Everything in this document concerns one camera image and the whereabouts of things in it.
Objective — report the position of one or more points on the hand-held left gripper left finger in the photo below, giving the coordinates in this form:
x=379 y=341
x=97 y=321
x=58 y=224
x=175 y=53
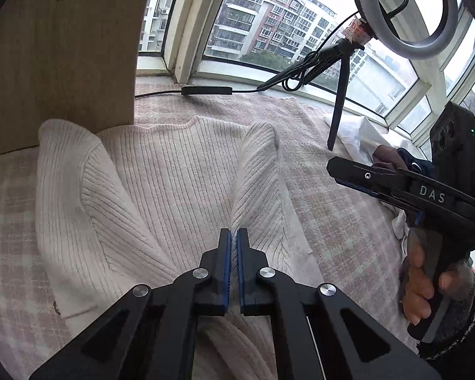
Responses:
x=226 y=277

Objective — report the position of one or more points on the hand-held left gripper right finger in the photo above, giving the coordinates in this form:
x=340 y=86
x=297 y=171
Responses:
x=241 y=277

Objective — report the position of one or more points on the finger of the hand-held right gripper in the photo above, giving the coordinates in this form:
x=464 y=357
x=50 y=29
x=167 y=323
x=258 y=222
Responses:
x=364 y=176
x=403 y=205

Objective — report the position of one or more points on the white ribbed sweater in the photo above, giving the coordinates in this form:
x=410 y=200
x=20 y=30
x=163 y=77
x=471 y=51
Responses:
x=162 y=174

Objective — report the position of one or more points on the person's right hand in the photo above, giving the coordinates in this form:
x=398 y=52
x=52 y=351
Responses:
x=413 y=293

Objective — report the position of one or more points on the brown fleece garment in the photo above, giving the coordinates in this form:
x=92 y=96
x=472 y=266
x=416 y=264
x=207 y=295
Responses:
x=388 y=154

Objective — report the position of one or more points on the navy blue garment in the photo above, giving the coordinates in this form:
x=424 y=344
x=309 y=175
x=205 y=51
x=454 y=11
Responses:
x=417 y=164

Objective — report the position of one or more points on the white shirt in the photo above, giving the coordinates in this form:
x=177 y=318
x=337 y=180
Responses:
x=356 y=130

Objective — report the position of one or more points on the pink plaid bed sheet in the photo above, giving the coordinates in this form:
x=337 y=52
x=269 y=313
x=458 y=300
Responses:
x=340 y=225

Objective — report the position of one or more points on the black tripod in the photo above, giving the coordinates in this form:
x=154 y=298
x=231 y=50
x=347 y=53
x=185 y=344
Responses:
x=339 y=99

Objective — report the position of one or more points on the apartment buildings outside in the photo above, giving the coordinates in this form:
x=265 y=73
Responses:
x=261 y=19

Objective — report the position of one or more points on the light wooden panel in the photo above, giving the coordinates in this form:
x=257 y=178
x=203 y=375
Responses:
x=63 y=67

